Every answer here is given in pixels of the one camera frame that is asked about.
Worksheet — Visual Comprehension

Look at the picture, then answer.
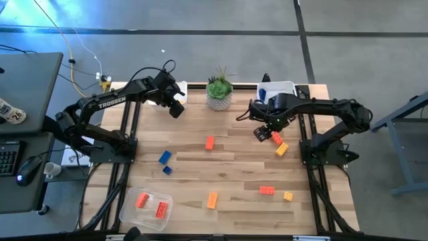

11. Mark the black aluminium table frame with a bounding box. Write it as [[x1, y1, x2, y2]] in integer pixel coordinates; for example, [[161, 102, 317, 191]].
[[75, 81, 361, 241]]

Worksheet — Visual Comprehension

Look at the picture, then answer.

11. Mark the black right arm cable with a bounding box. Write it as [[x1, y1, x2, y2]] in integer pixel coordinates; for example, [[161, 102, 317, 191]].
[[235, 105, 257, 122]]

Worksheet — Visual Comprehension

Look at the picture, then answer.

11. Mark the grey side desk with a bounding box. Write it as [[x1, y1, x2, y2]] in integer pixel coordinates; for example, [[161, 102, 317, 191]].
[[0, 52, 64, 135]]

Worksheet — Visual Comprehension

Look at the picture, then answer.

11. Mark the black rounded object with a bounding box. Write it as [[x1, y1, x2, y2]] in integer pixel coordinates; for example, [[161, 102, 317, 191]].
[[122, 226, 150, 241]]

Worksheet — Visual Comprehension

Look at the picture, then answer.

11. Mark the silver metal bracket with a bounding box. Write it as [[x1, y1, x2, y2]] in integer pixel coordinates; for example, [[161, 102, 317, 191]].
[[105, 234, 144, 241], [292, 235, 331, 241]]

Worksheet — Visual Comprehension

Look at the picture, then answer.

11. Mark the yellow cable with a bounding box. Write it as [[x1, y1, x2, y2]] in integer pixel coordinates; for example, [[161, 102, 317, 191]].
[[32, 0, 110, 98]]

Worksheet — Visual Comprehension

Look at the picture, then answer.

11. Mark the succulent in patterned pot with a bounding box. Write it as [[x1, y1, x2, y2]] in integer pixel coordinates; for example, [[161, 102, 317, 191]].
[[205, 65, 234, 112]]

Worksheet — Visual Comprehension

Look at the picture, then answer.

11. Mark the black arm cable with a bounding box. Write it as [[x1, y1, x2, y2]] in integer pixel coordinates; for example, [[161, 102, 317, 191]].
[[128, 59, 177, 83], [235, 105, 257, 122]]

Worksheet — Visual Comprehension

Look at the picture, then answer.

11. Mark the white plastic bin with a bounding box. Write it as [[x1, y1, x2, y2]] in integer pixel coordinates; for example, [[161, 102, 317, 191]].
[[256, 80, 298, 104], [146, 80, 189, 111]]

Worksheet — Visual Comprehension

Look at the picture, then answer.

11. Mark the white cable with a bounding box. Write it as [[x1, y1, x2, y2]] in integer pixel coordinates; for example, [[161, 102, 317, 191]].
[[49, 0, 103, 80]]

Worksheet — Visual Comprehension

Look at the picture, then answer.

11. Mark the black floor cable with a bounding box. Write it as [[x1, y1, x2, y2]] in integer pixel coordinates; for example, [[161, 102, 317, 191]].
[[0, 43, 101, 92]]

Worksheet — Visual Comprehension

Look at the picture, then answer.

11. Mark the black keyboard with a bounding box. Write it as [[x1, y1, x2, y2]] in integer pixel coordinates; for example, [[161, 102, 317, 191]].
[[0, 140, 18, 177]]

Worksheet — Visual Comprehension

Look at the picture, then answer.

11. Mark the grey metal stand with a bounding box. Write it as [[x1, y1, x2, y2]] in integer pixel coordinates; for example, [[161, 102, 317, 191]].
[[370, 90, 428, 197]]

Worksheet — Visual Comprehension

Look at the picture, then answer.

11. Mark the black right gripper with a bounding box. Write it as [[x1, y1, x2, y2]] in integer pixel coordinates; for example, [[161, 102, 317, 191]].
[[249, 92, 298, 143]]

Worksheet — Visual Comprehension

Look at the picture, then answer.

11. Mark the yellow power outlet box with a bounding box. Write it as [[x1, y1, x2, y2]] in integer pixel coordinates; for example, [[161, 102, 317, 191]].
[[96, 72, 113, 94]]

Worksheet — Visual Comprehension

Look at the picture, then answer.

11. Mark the dark computer desk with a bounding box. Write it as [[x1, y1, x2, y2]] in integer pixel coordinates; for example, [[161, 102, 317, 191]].
[[0, 131, 55, 215]]

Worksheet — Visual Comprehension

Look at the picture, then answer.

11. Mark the clear plastic tray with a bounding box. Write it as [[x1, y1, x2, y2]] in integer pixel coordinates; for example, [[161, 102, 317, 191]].
[[118, 185, 174, 232]]

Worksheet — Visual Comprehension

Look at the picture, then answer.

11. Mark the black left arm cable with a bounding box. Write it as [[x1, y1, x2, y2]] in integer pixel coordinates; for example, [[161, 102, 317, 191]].
[[128, 59, 177, 83]]

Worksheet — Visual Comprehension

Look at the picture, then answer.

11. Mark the black computer mouse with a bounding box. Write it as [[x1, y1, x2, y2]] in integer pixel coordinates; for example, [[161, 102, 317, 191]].
[[15, 155, 43, 187]]

